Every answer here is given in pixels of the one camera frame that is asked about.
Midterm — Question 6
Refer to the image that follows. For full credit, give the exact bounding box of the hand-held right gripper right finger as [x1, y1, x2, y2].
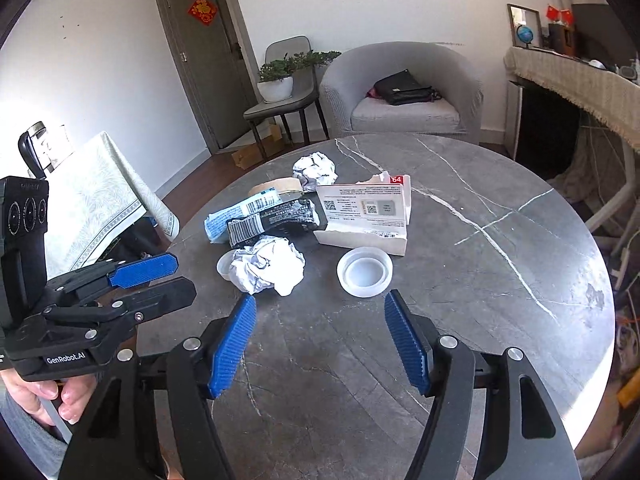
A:
[384, 289, 583, 480]

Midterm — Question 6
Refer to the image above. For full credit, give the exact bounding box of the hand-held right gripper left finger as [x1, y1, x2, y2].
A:
[60, 292, 258, 480]

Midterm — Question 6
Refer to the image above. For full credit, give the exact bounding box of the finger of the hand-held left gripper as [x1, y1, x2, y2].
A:
[47, 252, 180, 307]
[42, 276, 197, 334]

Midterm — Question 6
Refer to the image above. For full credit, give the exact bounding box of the small white plastic cup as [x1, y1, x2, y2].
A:
[216, 250, 241, 286]

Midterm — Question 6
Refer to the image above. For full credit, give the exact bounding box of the clear plastic lid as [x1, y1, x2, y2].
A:
[336, 246, 392, 299]

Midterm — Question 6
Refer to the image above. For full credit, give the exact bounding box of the large white paper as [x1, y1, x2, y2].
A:
[227, 236, 306, 297]

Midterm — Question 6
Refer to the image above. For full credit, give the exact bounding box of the blue and white wrapper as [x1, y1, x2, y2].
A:
[204, 187, 281, 245]

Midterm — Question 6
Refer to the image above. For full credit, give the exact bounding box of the black wrapper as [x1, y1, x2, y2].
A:
[227, 197, 328, 250]

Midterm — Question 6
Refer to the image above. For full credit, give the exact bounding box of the white cardboard box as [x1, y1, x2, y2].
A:
[314, 172, 413, 257]

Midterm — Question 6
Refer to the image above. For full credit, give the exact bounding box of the cardboard tape roll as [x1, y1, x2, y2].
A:
[248, 178, 303, 201]

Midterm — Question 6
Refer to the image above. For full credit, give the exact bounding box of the small white paper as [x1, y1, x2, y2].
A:
[292, 152, 338, 191]

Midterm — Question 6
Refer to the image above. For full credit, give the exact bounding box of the person's left hand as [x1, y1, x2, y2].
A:
[0, 367, 99, 428]

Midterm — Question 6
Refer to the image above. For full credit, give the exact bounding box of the pale patterned tablecloth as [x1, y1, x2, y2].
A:
[42, 131, 181, 281]

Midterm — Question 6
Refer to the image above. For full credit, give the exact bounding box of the black and silver device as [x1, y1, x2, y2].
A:
[17, 121, 68, 178]

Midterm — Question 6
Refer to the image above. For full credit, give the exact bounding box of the cardboard box on floor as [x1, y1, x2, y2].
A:
[231, 122, 283, 170]

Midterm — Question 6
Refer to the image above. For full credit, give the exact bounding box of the grey door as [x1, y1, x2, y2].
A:
[152, 0, 261, 156]

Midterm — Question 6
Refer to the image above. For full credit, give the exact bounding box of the grey dining chair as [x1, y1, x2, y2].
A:
[243, 36, 331, 158]

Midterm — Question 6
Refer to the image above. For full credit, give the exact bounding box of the potted plant in white pot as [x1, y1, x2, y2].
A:
[256, 49, 342, 105]

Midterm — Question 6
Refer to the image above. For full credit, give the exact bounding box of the black handbag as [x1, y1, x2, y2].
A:
[372, 69, 441, 107]

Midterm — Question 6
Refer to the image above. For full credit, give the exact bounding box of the black cabinet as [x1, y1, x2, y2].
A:
[507, 79, 583, 177]

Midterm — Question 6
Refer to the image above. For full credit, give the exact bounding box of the red diamond door decoration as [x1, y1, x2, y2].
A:
[187, 0, 218, 27]

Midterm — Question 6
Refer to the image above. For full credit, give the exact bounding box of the white metal rack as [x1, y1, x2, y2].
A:
[582, 120, 640, 241]

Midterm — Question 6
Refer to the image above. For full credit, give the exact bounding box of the grey armchair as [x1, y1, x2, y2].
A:
[319, 41, 485, 143]

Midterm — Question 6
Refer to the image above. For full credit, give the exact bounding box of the beige fringed desk cloth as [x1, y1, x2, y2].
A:
[504, 46, 640, 151]

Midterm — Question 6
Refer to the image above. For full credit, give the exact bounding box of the brown wooden box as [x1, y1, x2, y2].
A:
[547, 22, 576, 55]

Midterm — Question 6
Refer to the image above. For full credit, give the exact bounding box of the black monitor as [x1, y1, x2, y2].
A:
[571, 3, 640, 68]

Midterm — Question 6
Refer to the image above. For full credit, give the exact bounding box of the picture frame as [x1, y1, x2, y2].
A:
[506, 3, 541, 50]

